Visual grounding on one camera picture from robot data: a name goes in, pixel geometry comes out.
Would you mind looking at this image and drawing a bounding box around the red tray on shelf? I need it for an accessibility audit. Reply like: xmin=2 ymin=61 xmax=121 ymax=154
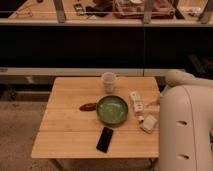
xmin=113 ymin=0 xmax=175 ymax=19

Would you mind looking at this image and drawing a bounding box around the wooden table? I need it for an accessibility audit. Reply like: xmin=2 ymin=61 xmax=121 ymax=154
xmin=31 ymin=77 xmax=159 ymax=159

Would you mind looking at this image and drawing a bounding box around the green bowl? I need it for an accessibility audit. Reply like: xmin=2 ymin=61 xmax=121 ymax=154
xmin=96 ymin=96 xmax=128 ymax=124

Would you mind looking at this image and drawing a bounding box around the black smartphone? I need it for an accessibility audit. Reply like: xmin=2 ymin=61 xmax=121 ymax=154
xmin=96 ymin=127 xmax=114 ymax=153

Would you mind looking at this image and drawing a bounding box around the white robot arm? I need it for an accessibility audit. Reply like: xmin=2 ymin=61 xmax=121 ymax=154
xmin=159 ymin=69 xmax=213 ymax=171

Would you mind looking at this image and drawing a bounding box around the black device on shelf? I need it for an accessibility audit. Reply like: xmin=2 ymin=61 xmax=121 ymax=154
xmin=73 ymin=3 xmax=85 ymax=16

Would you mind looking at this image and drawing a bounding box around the dark red oblong object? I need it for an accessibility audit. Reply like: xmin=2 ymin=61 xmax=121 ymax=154
xmin=79 ymin=103 xmax=97 ymax=111

